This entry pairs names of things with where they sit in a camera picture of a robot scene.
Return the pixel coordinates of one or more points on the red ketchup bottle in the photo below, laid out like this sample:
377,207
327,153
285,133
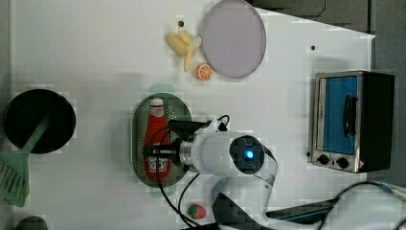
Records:
155,135

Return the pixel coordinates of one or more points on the grey round plate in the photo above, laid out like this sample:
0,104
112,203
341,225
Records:
233,38

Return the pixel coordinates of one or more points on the dark round object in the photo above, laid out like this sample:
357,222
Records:
32,223

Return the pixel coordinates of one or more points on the green oval strainer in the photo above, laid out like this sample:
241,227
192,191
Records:
175,109

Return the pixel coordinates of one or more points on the silver toaster oven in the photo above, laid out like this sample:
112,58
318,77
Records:
353,118

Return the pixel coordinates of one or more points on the green slotted spatula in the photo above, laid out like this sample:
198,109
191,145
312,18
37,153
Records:
15,180

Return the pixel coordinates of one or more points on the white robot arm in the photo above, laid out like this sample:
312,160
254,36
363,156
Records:
249,169

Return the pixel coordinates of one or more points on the peeled toy banana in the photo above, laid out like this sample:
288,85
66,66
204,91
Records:
186,45

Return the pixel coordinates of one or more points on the orange slice toy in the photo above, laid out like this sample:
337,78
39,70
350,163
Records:
204,72

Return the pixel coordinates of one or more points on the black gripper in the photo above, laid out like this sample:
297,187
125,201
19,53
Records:
178,132

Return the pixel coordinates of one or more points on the toy strawberry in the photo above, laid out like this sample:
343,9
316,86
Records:
196,211

